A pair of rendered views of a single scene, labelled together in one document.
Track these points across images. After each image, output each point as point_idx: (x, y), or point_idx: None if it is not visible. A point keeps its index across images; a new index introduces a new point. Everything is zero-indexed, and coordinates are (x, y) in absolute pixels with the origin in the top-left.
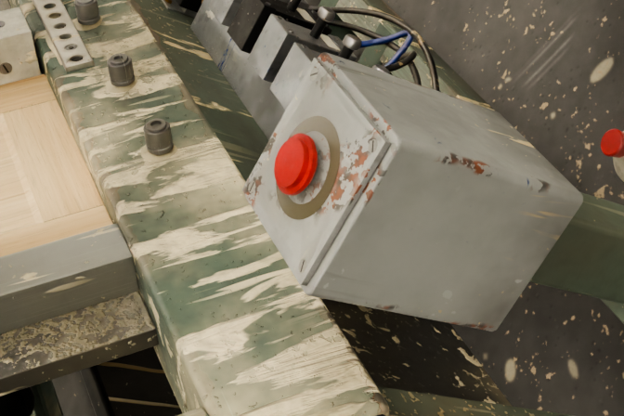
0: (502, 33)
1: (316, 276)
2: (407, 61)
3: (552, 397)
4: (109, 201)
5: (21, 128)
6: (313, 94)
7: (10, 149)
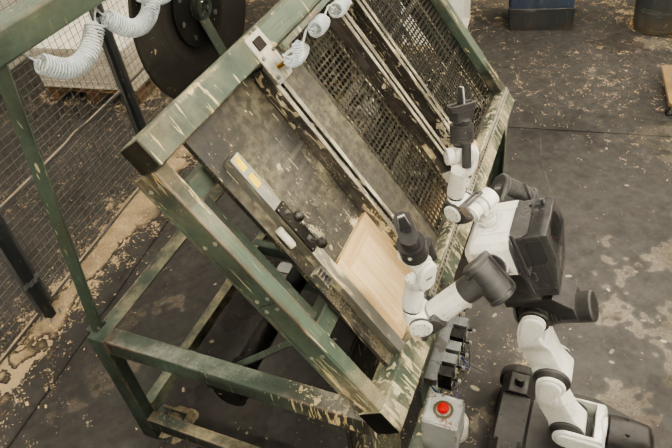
0: (473, 347)
1: (425, 421)
2: (461, 371)
3: None
4: (408, 337)
5: None
6: (456, 403)
7: None
